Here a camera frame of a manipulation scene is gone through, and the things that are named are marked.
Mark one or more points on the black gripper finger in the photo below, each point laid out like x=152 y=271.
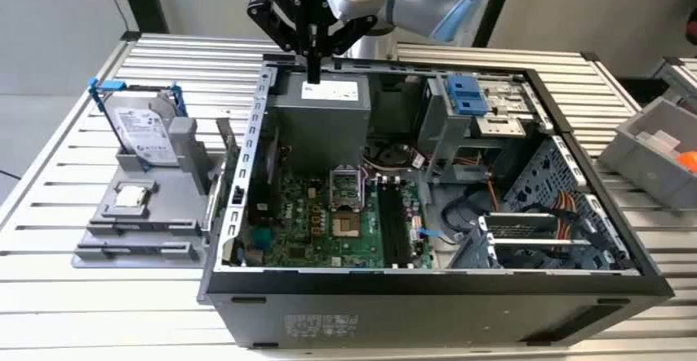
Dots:
x=353 y=30
x=272 y=22

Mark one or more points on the dark RAM stick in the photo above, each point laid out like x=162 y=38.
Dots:
x=141 y=226
x=136 y=250

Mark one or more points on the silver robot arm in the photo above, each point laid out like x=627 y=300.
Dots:
x=413 y=5

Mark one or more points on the blue drive latch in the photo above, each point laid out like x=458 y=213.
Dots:
x=462 y=91

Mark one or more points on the grey power supply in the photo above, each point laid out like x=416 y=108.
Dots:
x=321 y=132

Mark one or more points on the black round fan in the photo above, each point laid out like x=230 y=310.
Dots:
x=393 y=154

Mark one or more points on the grey metal drive cage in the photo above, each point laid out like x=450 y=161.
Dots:
x=444 y=140

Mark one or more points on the hard disk in blue carrier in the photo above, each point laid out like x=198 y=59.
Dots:
x=141 y=128

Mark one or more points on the grey parts rack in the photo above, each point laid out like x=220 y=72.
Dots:
x=162 y=197

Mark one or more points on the CPU socket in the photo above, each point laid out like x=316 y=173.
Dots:
x=346 y=225

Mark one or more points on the silver CPU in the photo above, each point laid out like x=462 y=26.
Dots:
x=130 y=195

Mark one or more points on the green motherboard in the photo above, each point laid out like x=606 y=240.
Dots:
x=305 y=250

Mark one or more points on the grey crate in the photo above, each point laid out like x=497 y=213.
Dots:
x=679 y=71

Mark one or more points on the metal disk bay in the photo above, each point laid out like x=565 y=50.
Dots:
x=538 y=241

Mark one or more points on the dark red object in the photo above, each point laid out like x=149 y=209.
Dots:
x=691 y=30

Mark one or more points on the white block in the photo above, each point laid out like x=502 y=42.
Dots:
x=658 y=140

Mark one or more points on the grey plastic bin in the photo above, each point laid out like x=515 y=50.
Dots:
x=642 y=173

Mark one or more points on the orange ball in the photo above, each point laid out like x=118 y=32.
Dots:
x=686 y=161

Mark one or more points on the black PC case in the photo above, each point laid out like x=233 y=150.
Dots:
x=436 y=312

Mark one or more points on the black post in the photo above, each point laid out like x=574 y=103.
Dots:
x=498 y=1
x=144 y=5

